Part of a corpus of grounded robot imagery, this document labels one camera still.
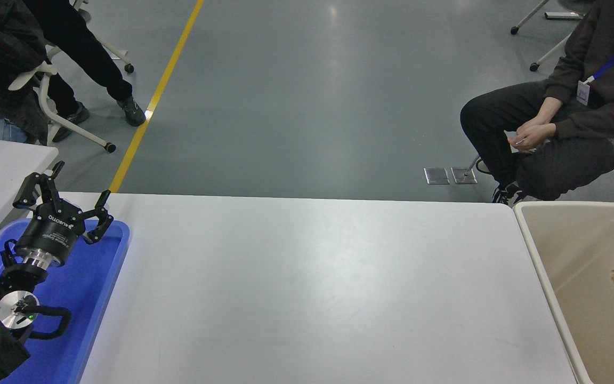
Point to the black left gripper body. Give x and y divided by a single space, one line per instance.
51 234

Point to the small white item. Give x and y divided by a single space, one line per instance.
510 134

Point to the person's right forearm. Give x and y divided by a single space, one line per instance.
549 108

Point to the person's left hand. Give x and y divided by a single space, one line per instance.
533 137

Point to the person's right hand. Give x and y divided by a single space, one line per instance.
532 125

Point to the blue plastic tray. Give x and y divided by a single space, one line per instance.
88 282

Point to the large pale plastic bin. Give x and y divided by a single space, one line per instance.
579 256

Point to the white office chair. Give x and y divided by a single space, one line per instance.
46 106

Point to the grey seat office chair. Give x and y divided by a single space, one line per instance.
115 53

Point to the metal floor outlet plate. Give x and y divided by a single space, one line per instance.
461 175
436 175

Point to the white wheeled chair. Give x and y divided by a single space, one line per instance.
551 52

